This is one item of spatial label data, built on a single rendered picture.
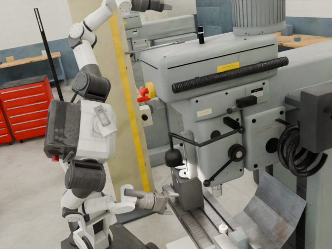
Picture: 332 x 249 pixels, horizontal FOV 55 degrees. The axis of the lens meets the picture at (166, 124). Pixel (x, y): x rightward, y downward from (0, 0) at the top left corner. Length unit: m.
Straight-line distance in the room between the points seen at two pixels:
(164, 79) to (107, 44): 1.85
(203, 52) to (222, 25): 7.41
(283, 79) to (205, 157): 0.43
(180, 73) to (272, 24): 0.41
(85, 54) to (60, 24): 8.56
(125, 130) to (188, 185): 1.48
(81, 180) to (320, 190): 1.00
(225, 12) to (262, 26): 7.28
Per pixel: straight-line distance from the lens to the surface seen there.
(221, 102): 1.20
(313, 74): 1.45
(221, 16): 8.50
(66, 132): 1.39
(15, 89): 5.80
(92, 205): 1.62
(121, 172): 3.28
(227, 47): 1.16
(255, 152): 1.37
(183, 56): 1.09
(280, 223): 1.73
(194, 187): 1.77
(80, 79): 1.48
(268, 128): 1.36
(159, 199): 1.64
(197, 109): 1.16
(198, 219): 1.78
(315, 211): 1.62
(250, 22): 1.28
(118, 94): 2.99
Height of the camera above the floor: 2.10
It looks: 23 degrees down
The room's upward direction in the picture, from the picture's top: 9 degrees counter-clockwise
